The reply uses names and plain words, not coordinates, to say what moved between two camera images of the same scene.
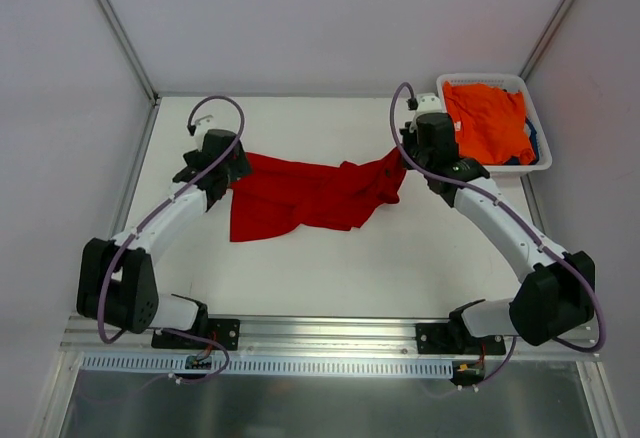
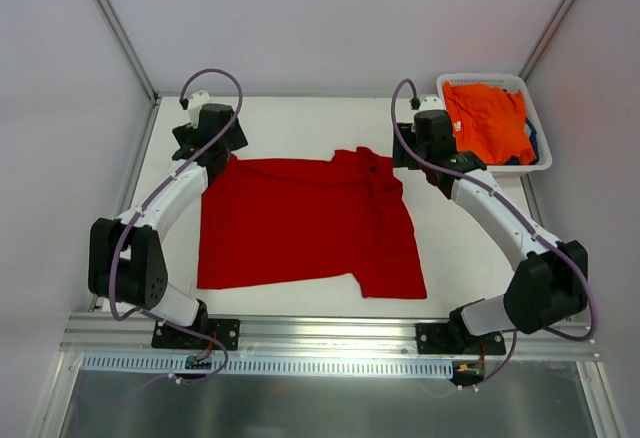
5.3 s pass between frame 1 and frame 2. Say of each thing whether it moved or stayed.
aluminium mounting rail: stayed
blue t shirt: stayed
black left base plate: stayed
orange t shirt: stayed
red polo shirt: moved
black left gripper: moved
